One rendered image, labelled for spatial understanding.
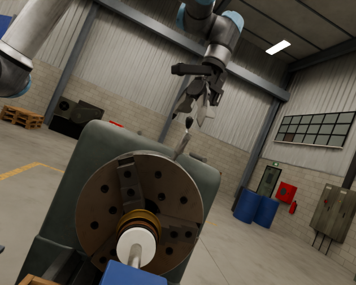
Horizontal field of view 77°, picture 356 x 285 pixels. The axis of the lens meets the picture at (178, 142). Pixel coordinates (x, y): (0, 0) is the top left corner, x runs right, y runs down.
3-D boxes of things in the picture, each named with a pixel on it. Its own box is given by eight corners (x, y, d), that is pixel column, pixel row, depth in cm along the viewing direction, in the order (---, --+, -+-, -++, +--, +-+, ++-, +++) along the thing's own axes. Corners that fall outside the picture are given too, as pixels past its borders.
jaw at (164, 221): (156, 206, 58) (199, 216, 59) (150, 224, 58) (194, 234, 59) (156, 222, 47) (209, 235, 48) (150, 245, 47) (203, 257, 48)
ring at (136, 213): (128, 198, 49) (122, 212, 40) (166, 213, 50) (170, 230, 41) (112, 237, 49) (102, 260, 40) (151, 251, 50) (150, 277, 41)
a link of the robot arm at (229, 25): (217, 18, 71) (241, 29, 72) (203, 50, 71) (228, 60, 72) (222, 3, 64) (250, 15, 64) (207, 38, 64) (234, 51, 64)
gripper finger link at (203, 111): (219, 128, 61) (217, 102, 66) (204, 120, 58) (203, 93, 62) (211, 132, 63) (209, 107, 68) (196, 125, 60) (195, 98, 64)
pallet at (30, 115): (15, 119, 774) (20, 107, 775) (41, 128, 797) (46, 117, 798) (-4, 117, 654) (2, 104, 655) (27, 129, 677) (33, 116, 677)
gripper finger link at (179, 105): (182, 124, 75) (201, 106, 71) (169, 117, 72) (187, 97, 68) (181, 118, 77) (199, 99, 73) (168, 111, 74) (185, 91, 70)
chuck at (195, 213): (63, 228, 61) (122, 129, 63) (161, 279, 65) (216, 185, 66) (48, 243, 53) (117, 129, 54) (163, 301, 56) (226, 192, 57)
